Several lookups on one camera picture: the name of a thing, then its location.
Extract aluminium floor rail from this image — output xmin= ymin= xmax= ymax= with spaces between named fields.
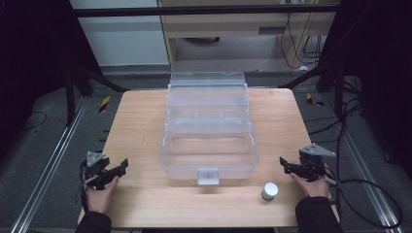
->
xmin=324 ymin=93 xmax=404 ymax=233
xmin=9 ymin=96 xmax=89 ymax=233

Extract white cabinet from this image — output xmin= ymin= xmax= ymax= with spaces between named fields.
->
xmin=69 ymin=0 xmax=170 ymax=67

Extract person's right hand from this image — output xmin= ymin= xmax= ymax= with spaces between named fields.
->
xmin=290 ymin=172 xmax=331 ymax=199

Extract black metal stand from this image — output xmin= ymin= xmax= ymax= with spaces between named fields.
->
xmin=279 ymin=59 xmax=346 ymax=122
xmin=62 ymin=62 xmax=130 ymax=128

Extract small silver can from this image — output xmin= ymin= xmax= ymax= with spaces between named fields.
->
xmin=260 ymin=182 xmax=279 ymax=202

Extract black horizontal frame bar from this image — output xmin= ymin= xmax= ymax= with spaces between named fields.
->
xmin=70 ymin=4 xmax=343 ymax=18

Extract thin black floor cable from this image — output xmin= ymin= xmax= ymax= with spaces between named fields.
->
xmin=19 ymin=111 xmax=49 ymax=132

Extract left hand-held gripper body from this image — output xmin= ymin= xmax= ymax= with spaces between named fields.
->
xmin=79 ymin=150 xmax=115 ymax=191

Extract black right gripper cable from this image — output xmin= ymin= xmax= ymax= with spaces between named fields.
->
xmin=324 ymin=176 xmax=404 ymax=230

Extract yellow black striped tape marker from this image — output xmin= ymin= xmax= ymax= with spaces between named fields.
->
xmin=98 ymin=95 xmax=112 ymax=114
xmin=306 ymin=92 xmax=326 ymax=108

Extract dark curtain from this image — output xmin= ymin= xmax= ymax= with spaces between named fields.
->
xmin=0 ymin=0 xmax=105 ymax=159
xmin=315 ymin=0 xmax=412 ymax=178

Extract black floor cables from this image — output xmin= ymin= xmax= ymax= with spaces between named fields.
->
xmin=304 ymin=76 xmax=367 ymax=145

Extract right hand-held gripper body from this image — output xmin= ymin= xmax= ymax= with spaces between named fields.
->
xmin=298 ymin=143 xmax=337 ymax=183

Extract person's left hand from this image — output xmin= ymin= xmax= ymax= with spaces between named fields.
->
xmin=83 ymin=176 xmax=120 ymax=215

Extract light wooden desk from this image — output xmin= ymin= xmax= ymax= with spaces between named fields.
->
xmin=157 ymin=0 xmax=341 ymax=70

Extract black cables under desk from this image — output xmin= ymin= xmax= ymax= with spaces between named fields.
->
xmin=279 ymin=12 xmax=326 ymax=71

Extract clear plastic tiered storage box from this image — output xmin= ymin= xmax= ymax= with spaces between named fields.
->
xmin=157 ymin=71 xmax=260 ymax=186

